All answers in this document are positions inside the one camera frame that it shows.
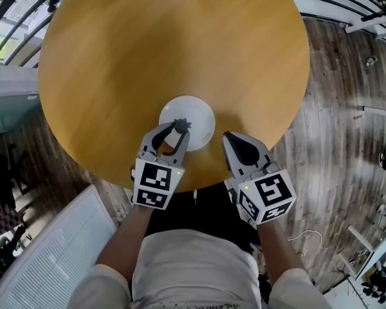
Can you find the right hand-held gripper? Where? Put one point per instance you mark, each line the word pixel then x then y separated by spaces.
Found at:
pixel 267 193

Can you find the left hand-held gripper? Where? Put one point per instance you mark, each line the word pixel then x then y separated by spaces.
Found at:
pixel 154 182

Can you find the person's left forearm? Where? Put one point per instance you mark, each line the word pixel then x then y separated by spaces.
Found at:
pixel 128 240

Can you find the person's right forearm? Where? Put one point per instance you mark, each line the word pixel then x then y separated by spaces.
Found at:
pixel 276 249

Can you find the round wooden table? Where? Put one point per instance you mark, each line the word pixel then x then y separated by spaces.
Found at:
pixel 167 50

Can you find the white round plate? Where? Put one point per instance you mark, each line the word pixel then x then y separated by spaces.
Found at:
pixel 197 114

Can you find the person's black trousers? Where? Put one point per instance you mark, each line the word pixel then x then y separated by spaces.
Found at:
pixel 206 208

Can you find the person's white shirt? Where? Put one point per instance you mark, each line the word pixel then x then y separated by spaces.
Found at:
pixel 193 269

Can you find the white slatted panel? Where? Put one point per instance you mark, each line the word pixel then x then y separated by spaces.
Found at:
pixel 51 246

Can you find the small bottle on floor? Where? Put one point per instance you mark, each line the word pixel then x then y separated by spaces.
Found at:
pixel 370 61

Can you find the white desk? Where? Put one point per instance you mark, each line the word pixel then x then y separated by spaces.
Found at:
pixel 378 253

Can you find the black office chair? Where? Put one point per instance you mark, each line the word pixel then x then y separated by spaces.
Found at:
pixel 3 188

